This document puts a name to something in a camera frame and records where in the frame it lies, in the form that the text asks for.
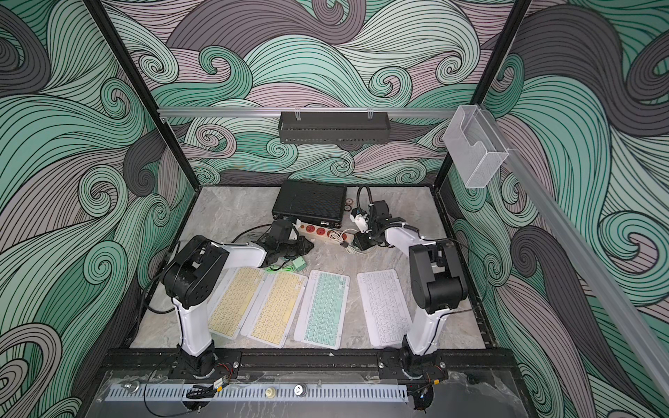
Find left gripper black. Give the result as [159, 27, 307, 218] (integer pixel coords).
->
[277, 237, 315, 261]

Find yellow keyboard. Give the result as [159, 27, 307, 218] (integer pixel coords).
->
[241, 272, 308, 348]
[207, 268, 266, 340]

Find green keyboard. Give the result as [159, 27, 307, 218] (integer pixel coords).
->
[294, 270, 350, 350]

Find white keyboard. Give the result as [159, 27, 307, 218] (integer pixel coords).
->
[356, 270, 411, 348]

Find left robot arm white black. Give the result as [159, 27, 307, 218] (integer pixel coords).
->
[160, 219, 315, 379]

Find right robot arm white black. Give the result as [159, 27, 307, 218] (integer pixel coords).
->
[350, 200, 468, 371]

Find wooden power strip green plugs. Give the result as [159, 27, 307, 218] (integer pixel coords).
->
[295, 220, 355, 245]

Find black flat box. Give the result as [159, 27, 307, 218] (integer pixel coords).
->
[272, 180, 347, 228]

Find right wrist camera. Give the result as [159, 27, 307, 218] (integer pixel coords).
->
[349, 207, 369, 233]

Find black wall tray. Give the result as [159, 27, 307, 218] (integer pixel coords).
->
[278, 113, 391, 146]

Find aluminium wall rail back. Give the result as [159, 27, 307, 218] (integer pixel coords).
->
[158, 106, 456, 119]

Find aluminium wall rail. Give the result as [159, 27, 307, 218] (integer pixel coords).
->
[158, 106, 456, 119]
[481, 108, 668, 399]

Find clear acrylic wall holder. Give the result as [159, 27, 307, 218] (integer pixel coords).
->
[443, 104, 509, 189]

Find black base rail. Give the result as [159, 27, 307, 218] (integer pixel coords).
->
[100, 348, 517, 381]

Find white slotted cable duct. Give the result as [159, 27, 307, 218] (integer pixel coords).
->
[104, 383, 409, 403]

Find aluminium wall rail right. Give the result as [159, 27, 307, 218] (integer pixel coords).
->
[481, 108, 668, 399]

